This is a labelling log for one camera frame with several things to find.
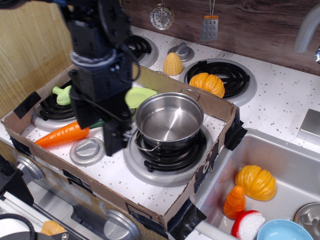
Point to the silver stove knob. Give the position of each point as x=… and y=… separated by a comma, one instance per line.
x=184, y=52
x=87, y=151

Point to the front silver stove knob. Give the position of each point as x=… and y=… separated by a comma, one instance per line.
x=87, y=151

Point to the front left black burner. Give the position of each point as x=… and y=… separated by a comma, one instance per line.
x=49, y=115

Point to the hanging round metal strainer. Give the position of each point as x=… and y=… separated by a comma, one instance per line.
x=162, y=16

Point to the light blue bowl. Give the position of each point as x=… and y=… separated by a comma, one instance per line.
x=282, y=229

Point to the steel bowl in sink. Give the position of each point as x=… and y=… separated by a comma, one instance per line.
x=308, y=217

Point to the left silver oven dial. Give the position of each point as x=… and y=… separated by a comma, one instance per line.
x=30, y=171

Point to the front right black burner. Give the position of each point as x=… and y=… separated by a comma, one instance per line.
x=166, y=168

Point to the silver oven dial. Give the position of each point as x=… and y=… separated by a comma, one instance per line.
x=30, y=171
x=119, y=227

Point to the brown cardboard fence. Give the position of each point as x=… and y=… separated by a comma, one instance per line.
x=109, y=183

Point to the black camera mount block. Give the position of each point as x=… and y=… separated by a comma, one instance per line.
x=11, y=181

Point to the black burner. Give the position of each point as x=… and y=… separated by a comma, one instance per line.
x=143, y=49
x=49, y=115
x=166, y=168
x=239, y=82

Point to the hanging metal spatula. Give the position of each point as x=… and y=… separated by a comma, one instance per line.
x=209, y=24

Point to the red white toy mushroom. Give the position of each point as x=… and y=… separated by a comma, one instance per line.
x=247, y=225

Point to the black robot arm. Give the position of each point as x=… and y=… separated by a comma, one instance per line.
x=34, y=38

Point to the back left black burner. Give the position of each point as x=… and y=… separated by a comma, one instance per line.
x=143, y=49

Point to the stainless steel pot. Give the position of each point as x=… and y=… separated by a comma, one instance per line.
x=170, y=120

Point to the right silver oven dial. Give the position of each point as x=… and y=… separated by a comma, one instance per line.
x=119, y=227

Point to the back silver stove knob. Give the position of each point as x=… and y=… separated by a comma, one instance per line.
x=184, y=52

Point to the light green plastic plate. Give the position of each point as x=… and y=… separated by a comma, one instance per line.
x=137, y=95

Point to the small orange toy carrot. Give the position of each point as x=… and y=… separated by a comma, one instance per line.
x=235, y=203

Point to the back right black burner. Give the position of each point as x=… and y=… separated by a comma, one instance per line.
x=239, y=82

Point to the silver sink basin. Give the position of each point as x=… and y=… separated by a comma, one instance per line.
x=297, y=174

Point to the orange sponge piece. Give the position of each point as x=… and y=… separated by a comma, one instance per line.
x=51, y=228

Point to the orange toy pumpkin in sink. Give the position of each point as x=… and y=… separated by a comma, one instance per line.
x=258, y=183

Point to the green toy broccoli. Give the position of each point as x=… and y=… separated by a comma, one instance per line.
x=62, y=95

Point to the orange toy pumpkin on stove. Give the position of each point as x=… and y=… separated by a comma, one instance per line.
x=208, y=82

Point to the grey faucet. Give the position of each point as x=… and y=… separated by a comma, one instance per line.
x=307, y=30

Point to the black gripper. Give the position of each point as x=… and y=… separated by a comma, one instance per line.
x=99, y=87

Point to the yellow toy corn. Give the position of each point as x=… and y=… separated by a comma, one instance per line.
x=172, y=64

